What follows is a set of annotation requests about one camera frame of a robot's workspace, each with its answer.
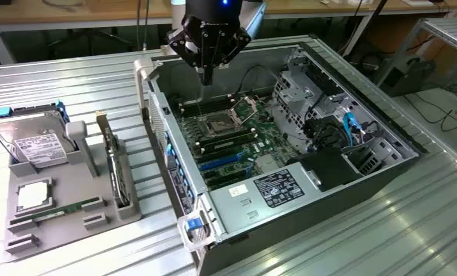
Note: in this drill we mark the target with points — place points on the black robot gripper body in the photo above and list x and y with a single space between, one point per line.
212 14

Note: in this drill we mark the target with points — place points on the graphics card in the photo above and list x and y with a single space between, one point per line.
112 149

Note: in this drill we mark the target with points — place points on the black RAM slots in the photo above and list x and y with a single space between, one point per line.
208 105

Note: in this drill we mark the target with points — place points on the black office chair base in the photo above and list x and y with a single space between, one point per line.
93 36

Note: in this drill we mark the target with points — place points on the metal drive cage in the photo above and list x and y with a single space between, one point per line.
288 95

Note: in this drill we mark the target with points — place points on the metal socket cover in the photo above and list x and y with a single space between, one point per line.
244 107

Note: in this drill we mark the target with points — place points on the wooden desk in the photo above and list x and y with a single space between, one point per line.
97 11

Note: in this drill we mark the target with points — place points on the CPU socket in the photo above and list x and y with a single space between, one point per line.
213 124

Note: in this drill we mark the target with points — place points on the green motherboard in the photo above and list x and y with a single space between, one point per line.
268 138

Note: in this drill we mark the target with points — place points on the installed RAM stick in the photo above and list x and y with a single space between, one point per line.
224 143

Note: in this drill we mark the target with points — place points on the blue expansion slot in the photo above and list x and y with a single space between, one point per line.
220 161

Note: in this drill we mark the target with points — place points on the silver chipset heatsink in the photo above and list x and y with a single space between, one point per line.
269 164

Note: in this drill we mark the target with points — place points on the black box on floor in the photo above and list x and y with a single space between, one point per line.
404 77

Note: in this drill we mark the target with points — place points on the black expansion slot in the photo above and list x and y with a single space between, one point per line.
227 178

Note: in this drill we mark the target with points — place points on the black fan shroud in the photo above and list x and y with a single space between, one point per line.
327 169

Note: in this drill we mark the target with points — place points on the hard disk with blue rails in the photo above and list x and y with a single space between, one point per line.
32 138

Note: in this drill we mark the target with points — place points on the grey parts rack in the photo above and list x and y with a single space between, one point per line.
70 187

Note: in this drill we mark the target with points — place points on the grey power supply unit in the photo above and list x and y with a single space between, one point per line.
235 212

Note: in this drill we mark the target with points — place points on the open PC case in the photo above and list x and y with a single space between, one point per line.
327 212

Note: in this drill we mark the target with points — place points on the silver CPU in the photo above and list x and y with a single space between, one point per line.
33 197

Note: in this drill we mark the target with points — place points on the green RAM stick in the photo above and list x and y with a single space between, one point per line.
54 212

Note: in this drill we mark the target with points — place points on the metal slat table frame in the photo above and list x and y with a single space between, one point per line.
446 31

